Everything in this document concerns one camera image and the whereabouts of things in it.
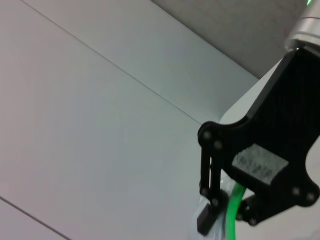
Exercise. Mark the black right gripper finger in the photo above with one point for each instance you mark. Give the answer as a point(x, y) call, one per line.
point(215, 180)
point(265, 207)

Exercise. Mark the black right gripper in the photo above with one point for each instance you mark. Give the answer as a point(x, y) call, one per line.
point(280, 125)

